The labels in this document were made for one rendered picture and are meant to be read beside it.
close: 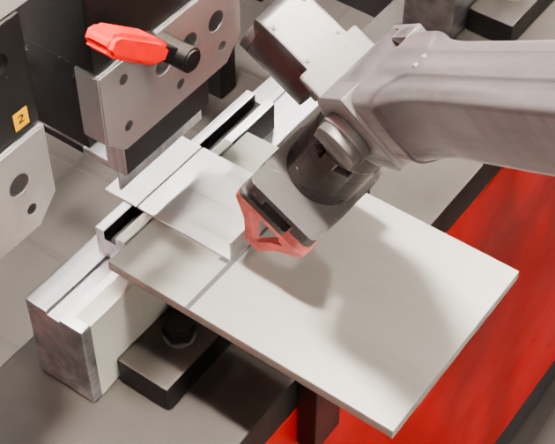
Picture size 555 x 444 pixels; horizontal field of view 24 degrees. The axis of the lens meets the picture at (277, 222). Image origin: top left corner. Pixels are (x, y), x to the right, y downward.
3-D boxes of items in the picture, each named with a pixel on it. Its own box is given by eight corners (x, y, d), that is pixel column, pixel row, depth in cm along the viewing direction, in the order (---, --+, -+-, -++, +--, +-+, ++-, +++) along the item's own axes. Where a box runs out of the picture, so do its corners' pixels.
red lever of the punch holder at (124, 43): (122, 33, 75) (205, 49, 84) (70, 8, 77) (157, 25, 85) (111, 62, 75) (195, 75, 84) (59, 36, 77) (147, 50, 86)
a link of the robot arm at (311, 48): (358, 164, 76) (459, 66, 77) (224, 26, 77) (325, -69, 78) (335, 190, 88) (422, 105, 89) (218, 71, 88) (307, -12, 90)
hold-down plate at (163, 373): (168, 412, 105) (166, 391, 103) (119, 380, 107) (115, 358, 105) (370, 196, 121) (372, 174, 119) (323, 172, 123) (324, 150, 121)
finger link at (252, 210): (203, 230, 99) (245, 179, 91) (260, 177, 102) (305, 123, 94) (266, 292, 98) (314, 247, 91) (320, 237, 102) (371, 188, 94)
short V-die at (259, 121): (127, 268, 103) (123, 243, 101) (99, 251, 104) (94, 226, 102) (274, 128, 114) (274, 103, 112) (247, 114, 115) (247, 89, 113)
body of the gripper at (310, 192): (240, 188, 92) (277, 143, 85) (322, 111, 97) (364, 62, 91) (304, 253, 92) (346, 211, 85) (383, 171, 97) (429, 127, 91)
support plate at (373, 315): (392, 439, 90) (393, 431, 89) (108, 269, 100) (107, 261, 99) (517, 278, 100) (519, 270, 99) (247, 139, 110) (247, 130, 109)
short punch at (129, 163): (129, 196, 99) (119, 105, 92) (110, 184, 100) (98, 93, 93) (210, 123, 105) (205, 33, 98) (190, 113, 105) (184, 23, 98)
